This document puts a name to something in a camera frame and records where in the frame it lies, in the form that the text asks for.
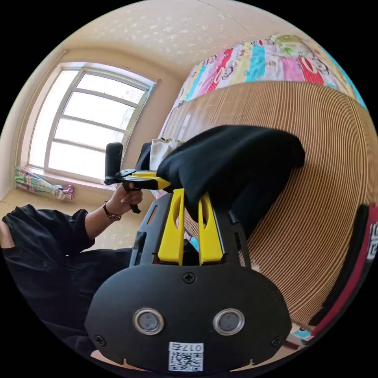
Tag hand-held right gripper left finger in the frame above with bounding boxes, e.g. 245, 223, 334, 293
157, 188, 186, 265

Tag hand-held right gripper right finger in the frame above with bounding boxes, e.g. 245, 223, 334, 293
198, 193, 224, 266

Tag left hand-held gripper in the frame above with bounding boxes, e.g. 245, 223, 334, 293
104, 168, 172, 214

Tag black pants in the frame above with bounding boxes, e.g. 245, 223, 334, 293
137, 125, 306, 238

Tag person's left forearm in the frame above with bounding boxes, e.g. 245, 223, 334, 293
85, 200, 122, 240

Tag person's left hand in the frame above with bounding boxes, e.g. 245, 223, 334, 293
108, 185, 143, 215

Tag window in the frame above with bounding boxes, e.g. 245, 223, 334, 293
17, 61, 159, 185

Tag colourful striped curtain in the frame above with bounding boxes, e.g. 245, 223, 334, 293
15, 165, 75, 201

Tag bed with mat and sheet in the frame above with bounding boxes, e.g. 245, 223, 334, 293
150, 33, 370, 352

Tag person's body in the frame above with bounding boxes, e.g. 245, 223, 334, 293
0, 204, 134, 358

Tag pile of clothes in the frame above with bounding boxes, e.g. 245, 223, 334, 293
301, 202, 378, 347

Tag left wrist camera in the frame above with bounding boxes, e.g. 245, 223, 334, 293
106, 142, 124, 178

